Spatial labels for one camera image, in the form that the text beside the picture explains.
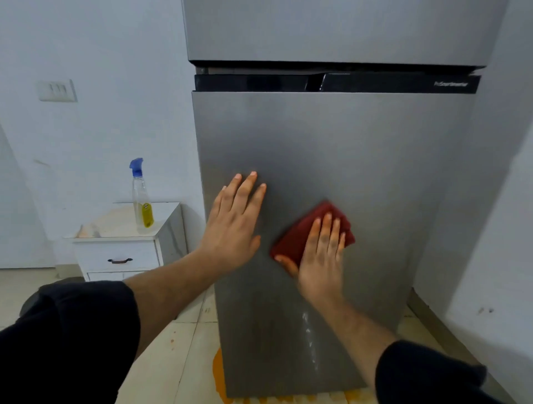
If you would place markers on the person's left hand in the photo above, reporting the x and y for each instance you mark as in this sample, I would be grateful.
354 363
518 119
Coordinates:
229 237

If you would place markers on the person's right hand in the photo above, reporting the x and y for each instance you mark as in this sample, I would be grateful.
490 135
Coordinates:
320 270

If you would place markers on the red cloth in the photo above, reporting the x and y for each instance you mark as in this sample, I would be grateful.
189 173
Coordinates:
300 235

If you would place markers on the spray bottle blue nozzle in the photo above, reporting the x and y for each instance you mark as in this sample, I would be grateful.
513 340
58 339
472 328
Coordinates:
143 200

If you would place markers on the silver refrigerator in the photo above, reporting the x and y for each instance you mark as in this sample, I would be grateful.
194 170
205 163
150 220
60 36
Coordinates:
333 166

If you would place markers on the person's left forearm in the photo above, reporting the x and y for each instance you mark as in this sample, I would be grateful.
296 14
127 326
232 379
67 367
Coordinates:
83 333

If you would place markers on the person's right forearm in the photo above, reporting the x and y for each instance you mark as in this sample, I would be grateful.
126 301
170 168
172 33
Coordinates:
395 362

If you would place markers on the small white marble table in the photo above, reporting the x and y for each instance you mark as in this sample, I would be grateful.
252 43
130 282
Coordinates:
120 224

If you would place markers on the white door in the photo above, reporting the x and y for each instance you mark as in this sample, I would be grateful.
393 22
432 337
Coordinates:
21 216

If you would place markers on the white wall switch plate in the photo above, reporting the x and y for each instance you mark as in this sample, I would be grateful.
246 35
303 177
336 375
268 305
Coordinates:
57 90

